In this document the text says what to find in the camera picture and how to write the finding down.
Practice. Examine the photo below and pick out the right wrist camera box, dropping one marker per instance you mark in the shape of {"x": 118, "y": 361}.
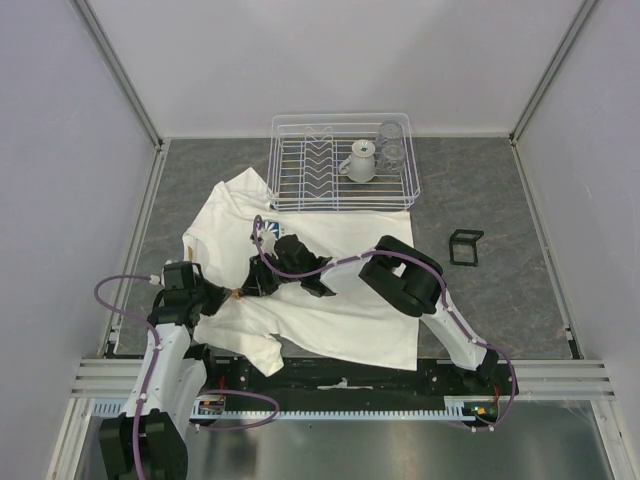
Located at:
{"x": 266, "y": 238}

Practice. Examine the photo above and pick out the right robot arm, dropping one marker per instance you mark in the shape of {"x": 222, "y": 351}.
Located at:
{"x": 406, "y": 279}

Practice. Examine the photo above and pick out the small black frame stand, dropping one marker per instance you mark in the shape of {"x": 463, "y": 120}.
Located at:
{"x": 463, "y": 247}

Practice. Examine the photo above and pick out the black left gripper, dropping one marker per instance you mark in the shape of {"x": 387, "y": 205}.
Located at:
{"x": 218, "y": 295}

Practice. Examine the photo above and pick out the far clear plastic cup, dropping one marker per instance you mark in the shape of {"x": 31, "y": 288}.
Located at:
{"x": 389, "y": 131}

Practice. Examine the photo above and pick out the white ceramic mug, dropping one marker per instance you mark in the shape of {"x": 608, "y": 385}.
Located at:
{"x": 360, "y": 165}

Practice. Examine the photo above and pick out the near clear plastic cup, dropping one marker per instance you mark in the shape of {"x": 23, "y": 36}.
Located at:
{"x": 392, "y": 158}

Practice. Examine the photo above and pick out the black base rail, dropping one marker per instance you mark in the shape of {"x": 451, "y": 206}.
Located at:
{"x": 432, "y": 377}

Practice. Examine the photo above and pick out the clear plastic cup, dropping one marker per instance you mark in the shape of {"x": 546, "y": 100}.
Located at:
{"x": 389, "y": 131}
{"x": 392, "y": 158}

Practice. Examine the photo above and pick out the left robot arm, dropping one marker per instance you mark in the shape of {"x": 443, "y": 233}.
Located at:
{"x": 146, "y": 440}

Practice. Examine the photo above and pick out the white slotted cable duct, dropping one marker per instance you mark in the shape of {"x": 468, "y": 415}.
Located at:
{"x": 452, "y": 411}

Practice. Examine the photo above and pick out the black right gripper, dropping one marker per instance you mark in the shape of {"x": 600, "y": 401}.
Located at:
{"x": 257, "y": 283}

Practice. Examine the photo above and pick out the white wire dish rack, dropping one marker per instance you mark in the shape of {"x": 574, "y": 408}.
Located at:
{"x": 306, "y": 150}

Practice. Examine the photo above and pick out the white t-shirt with flower print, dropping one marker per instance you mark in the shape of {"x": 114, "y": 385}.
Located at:
{"x": 356, "y": 326}

